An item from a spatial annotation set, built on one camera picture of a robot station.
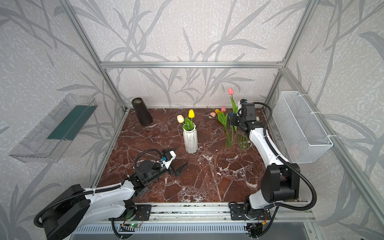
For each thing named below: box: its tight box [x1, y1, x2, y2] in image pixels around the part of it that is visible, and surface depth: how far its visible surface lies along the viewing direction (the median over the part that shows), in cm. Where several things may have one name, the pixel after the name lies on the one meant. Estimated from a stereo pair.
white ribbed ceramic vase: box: [182, 123, 198, 154], surface depth 84 cm
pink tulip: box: [228, 88, 238, 114], surface depth 92 cm
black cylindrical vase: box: [131, 97, 154, 126], surface depth 104 cm
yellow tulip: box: [188, 109, 195, 122], surface depth 79 cm
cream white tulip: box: [177, 114, 185, 126], surface depth 75 cm
